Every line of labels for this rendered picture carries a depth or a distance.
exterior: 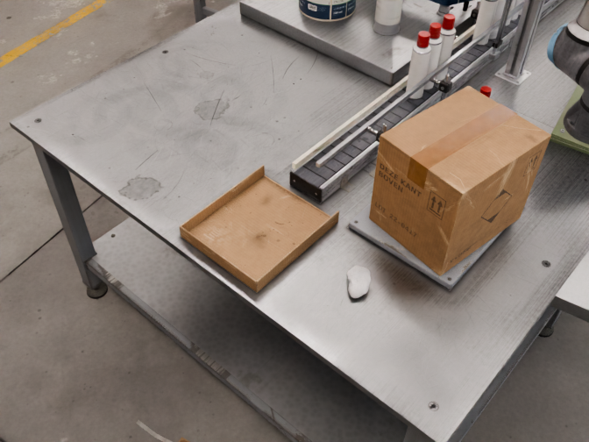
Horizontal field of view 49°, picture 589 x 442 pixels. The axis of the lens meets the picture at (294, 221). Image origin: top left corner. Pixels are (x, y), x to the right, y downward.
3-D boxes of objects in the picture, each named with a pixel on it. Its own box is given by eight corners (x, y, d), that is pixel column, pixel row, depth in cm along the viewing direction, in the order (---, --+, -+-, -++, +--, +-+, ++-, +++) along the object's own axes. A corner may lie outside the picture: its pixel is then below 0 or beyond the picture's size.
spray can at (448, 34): (435, 69, 203) (446, 10, 188) (449, 76, 201) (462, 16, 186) (425, 77, 201) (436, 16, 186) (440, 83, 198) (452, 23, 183)
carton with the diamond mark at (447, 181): (448, 167, 177) (469, 84, 157) (520, 217, 164) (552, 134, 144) (368, 218, 164) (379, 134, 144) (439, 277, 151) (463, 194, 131)
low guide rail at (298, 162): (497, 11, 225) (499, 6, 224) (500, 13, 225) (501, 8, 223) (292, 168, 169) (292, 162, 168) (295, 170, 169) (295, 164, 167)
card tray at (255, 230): (263, 175, 177) (263, 164, 174) (338, 222, 165) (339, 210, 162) (180, 237, 161) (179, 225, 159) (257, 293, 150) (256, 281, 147)
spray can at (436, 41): (422, 79, 200) (433, 17, 185) (436, 85, 198) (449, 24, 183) (412, 86, 197) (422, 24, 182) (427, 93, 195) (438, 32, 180)
